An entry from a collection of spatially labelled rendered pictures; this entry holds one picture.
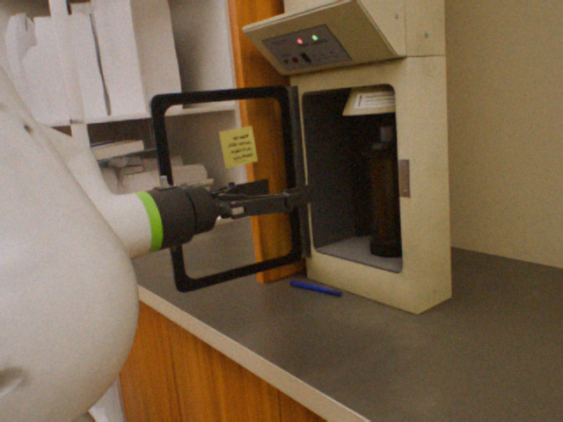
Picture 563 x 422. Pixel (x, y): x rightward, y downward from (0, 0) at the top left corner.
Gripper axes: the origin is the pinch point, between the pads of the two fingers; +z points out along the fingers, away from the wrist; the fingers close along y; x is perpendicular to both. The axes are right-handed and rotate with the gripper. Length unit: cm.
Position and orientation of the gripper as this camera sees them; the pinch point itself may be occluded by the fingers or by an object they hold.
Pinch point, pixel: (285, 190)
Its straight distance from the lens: 91.0
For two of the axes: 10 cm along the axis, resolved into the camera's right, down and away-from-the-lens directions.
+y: -6.2, -1.0, 7.8
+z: 7.8, -2.0, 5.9
